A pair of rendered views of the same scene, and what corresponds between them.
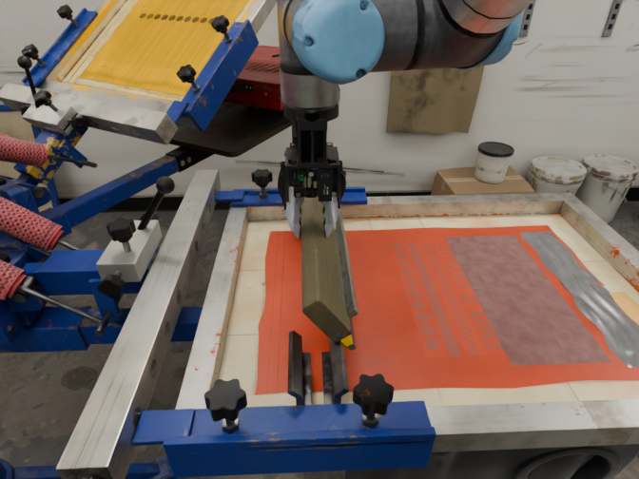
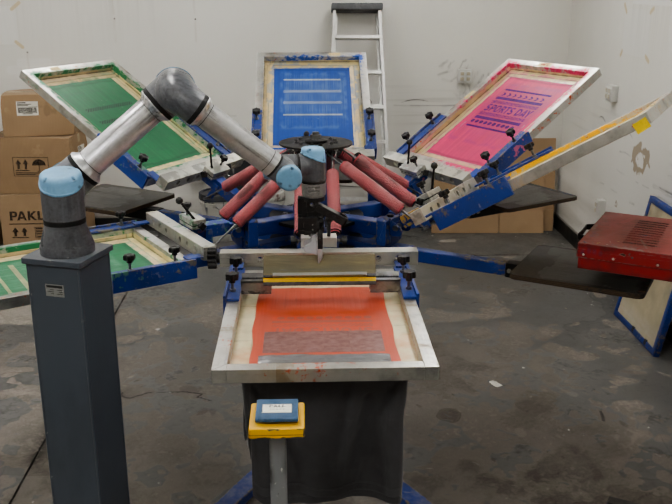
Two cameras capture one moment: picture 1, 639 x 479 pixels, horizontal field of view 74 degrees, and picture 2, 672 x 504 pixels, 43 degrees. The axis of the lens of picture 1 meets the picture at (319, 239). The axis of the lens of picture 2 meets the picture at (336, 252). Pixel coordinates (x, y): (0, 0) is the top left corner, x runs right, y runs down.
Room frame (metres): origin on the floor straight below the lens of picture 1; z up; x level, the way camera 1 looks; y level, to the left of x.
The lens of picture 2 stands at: (0.63, -2.61, 1.94)
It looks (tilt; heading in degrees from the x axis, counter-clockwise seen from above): 18 degrees down; 90
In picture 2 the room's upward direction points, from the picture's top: straight up
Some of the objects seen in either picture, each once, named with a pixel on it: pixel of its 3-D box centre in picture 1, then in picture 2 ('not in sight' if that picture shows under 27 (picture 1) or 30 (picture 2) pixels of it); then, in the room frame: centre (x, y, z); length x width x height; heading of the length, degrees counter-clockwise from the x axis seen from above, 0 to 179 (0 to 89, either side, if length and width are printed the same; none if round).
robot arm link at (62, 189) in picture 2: not in sight; (62, 193); (-0.15, -0.27, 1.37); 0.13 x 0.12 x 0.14; 102
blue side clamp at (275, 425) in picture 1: (301, 436); (234, 289); (0.29, 0.02, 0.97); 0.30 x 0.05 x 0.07; 92
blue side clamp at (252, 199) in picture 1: (300, 206); (405, 287); (0.84, 0.04, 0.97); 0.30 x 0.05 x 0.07; 92
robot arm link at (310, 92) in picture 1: (313, 87); (313, 189); (0.55, 0.01, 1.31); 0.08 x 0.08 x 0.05
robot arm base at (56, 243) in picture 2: not in sight; (66, 234); (-0.14, -0.27, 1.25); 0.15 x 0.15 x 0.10
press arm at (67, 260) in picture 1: (104, 271); not in sight; (0.55, 0.36, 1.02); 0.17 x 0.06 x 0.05; 92
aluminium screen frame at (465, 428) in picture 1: (436, 283); (322, 317); (0.58, -0.21, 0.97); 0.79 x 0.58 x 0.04; 92
